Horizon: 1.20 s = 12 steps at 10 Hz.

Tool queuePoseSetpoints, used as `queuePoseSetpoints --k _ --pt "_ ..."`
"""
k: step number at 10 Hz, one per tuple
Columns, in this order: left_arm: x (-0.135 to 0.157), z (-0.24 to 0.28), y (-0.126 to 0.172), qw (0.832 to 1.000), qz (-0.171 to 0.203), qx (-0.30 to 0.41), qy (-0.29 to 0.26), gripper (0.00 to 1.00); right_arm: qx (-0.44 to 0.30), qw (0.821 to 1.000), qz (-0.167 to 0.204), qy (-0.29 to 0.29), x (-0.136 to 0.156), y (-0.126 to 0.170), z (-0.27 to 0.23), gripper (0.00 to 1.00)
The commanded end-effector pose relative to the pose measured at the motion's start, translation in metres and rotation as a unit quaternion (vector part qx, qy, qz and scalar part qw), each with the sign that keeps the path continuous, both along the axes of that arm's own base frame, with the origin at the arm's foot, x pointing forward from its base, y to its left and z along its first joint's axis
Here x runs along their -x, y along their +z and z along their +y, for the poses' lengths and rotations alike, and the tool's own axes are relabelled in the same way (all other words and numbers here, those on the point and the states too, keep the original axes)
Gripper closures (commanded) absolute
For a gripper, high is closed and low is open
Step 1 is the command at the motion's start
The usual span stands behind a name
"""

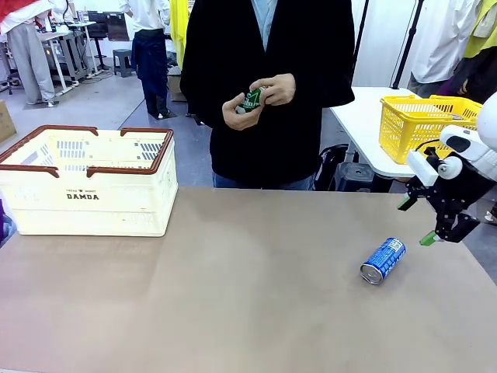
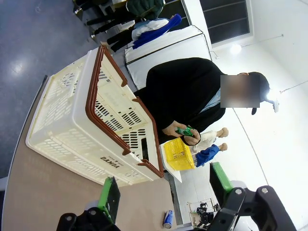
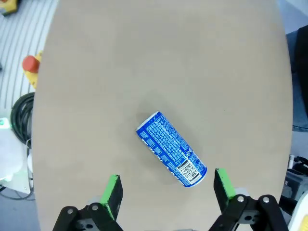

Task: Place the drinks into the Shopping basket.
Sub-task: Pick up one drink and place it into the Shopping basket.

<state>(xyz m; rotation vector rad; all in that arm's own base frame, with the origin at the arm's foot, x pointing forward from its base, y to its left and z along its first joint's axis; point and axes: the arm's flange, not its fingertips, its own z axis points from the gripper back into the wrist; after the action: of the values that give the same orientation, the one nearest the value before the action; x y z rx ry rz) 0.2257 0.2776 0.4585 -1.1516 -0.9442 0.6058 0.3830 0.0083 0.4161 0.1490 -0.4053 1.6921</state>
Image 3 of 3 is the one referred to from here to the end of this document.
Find blue drink can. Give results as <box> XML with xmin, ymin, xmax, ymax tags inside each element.
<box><xmin>135</xmin><ymin>110</ymin><xmax>208</xmax><ymax>188</ymax></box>

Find black cable coil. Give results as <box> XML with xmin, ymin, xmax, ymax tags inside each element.
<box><xmin>11</xmin><ymin>92</ymin><xmax>36</xmax><ymax>145</ymax></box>

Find red emergency stop button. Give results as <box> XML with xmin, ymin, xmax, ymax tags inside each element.
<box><xmin>22</xmin><ymin>50</ymin><xmax>43</xmax><ymax>90</ymax></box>

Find black equipment case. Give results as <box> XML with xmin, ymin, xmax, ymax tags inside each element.
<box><xmin>281</xmin><ymin>155</ymin><xmax>308</xmax><ymax>208</ymax></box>

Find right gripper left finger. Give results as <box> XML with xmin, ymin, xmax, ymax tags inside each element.
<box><xmin>52</xmin><ymin>174</ymin><xmax>125</xmax><ymax>231</ymax></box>

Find yellow control box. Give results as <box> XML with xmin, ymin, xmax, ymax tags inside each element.
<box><xmin>0</xmin><ymin>0</ymin><xmax>19</xmax><ymax>16</ymax></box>

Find person in black jacket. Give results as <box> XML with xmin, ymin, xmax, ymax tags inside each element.
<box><xmin>285</xmin><ymin>25</ymin><xmax>308</xmax><ymax>133</ymax></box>

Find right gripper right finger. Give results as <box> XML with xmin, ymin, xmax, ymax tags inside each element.
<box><xmin>213</xmin><ymin>167</ymin><xmax>289</xmax><ymax>231</ymax></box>

